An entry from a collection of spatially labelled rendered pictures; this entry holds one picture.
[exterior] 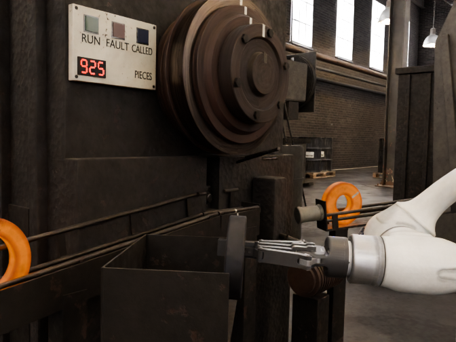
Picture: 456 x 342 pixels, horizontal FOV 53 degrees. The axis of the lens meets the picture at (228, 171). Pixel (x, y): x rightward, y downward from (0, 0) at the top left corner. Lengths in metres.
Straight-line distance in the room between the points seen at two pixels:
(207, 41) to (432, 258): 0.78
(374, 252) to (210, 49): 0.70
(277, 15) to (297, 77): 7.68
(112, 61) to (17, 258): 0.54
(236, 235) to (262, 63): 0.66
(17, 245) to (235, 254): 0.45
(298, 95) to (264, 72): 8.22
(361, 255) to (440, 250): 0.14
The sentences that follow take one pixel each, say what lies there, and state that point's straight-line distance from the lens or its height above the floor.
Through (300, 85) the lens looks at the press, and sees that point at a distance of 9.60.
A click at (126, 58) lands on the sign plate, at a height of 1.13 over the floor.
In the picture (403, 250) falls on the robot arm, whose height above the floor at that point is 0.74.
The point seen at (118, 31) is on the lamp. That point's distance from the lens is 1.27.
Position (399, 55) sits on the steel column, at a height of 2.70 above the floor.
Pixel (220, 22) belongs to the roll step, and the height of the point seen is 1.24.
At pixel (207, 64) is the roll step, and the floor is 1.12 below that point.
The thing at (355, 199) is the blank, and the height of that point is 0.72.
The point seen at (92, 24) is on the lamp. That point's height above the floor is 1.20.
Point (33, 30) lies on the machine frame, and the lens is 1.28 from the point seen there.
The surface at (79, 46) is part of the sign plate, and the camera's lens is 1.21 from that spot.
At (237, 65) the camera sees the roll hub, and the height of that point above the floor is 1.12.
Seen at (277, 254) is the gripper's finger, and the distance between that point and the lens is 0.83.
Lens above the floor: 0.93
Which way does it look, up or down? 4 degrees down
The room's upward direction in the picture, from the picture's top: 1 degrees clockwise
